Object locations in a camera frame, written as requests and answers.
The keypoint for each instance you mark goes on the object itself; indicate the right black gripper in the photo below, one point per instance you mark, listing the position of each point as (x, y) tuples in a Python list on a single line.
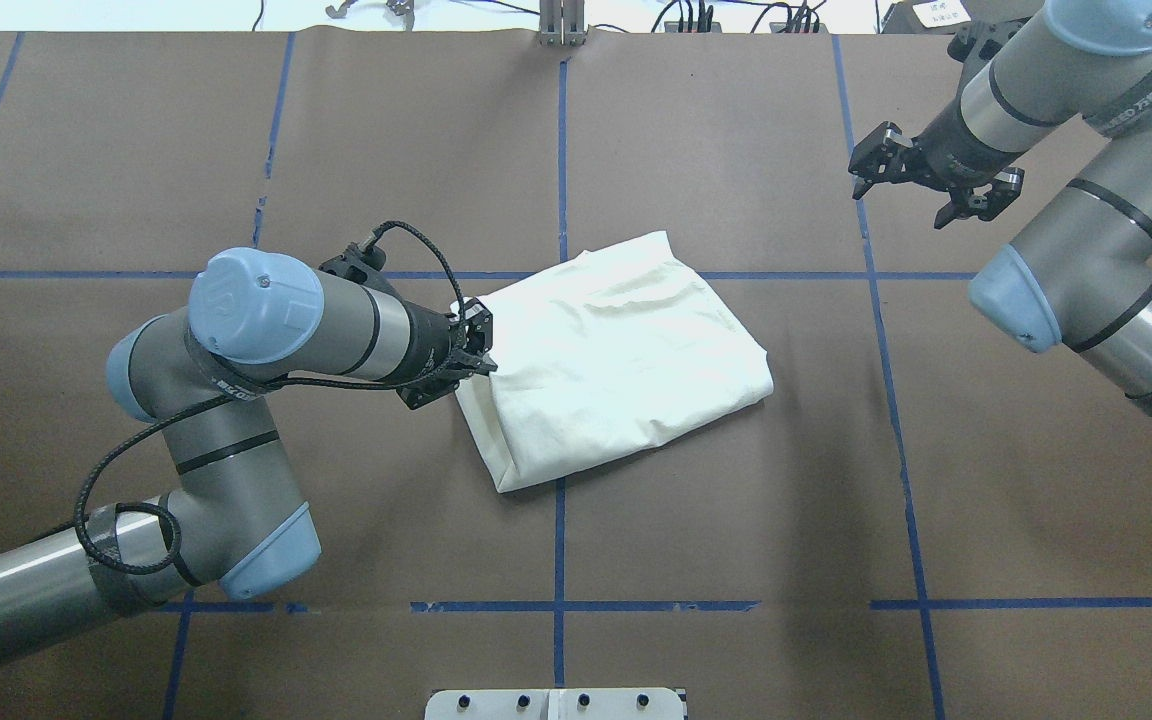
[(946, 150)]

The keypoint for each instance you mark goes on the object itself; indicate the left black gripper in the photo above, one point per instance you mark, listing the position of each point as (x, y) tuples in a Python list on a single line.
[(427, 348)]

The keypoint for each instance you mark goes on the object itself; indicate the cream long-sleeve cat shirt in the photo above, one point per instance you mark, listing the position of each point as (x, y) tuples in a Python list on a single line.
[(614, 352)]

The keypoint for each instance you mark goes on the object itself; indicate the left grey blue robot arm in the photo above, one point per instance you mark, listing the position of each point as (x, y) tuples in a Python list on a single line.
[(205, 493)]

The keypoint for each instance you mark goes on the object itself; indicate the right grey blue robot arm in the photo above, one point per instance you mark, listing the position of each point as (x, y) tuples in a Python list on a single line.
[(1077, 275)]

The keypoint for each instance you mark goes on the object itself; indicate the black device with label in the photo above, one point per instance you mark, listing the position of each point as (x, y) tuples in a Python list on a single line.
[(928, 17)]

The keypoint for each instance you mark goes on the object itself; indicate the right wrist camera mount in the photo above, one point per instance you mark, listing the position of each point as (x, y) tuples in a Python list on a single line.
[(966, 203)]

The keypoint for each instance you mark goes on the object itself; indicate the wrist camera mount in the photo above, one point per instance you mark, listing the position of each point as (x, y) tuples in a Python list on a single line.
[(362, 264), (966, 203)]

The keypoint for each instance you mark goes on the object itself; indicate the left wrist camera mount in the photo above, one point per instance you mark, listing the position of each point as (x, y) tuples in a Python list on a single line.
[(362, 264)]

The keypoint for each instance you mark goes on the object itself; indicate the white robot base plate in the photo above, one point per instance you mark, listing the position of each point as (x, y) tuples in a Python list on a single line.
[(559, 703)]

